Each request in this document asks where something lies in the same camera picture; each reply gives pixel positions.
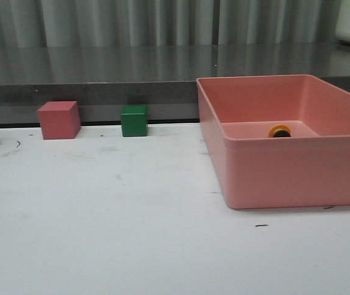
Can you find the yellow push button switch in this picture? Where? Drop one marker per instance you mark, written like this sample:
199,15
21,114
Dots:
279,131

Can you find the green cube block centre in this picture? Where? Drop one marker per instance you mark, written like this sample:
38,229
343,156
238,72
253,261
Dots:
134,121

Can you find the pink cube block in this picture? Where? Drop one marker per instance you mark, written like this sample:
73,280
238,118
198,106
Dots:
59,120

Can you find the pink plastic bin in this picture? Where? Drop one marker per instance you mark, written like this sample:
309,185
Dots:
310,168

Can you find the grey stone counter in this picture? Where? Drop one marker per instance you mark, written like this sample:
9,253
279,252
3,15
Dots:
102,80

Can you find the white pleated curtain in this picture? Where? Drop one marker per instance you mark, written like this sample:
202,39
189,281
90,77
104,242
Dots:
157,23

